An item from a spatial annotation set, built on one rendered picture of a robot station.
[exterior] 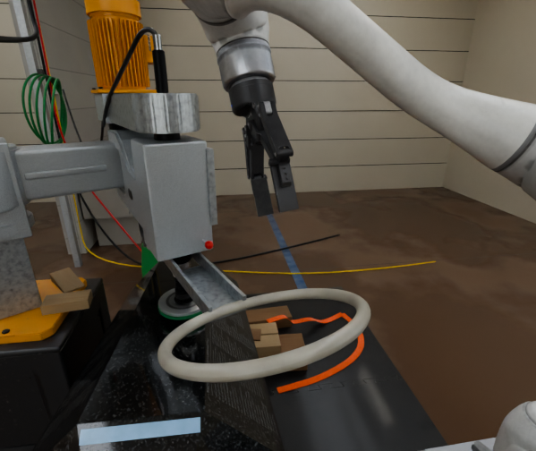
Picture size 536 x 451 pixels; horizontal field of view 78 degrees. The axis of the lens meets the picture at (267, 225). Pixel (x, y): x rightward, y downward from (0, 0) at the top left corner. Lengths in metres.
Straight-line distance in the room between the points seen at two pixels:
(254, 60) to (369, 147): 6.29
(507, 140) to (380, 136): 6.35
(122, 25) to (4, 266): 1.19
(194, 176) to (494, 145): 0.91
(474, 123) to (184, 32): 5.84
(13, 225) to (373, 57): 1.59
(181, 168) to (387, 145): 6.03
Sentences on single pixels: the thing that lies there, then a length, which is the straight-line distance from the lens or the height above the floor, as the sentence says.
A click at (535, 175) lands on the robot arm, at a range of 0.56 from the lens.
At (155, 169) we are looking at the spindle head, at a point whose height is 1.51.
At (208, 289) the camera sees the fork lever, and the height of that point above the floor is 1.13.
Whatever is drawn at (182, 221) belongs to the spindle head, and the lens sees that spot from 1.24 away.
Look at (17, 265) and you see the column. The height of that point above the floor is 1.02.
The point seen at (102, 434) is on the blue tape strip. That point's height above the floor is 0.85.
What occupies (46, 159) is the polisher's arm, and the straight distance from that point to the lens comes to 1.77.
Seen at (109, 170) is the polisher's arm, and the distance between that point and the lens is 1.82.
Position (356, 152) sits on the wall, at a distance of 6.74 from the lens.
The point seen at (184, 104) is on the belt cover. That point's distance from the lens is 1.15.
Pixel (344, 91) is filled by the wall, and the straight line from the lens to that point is 6.54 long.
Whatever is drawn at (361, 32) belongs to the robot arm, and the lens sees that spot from 0.48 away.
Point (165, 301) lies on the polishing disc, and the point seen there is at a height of 0.93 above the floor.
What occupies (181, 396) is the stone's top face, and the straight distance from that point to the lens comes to 1.18.
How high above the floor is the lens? 1.73
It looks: 21 degrees down
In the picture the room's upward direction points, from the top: straight up
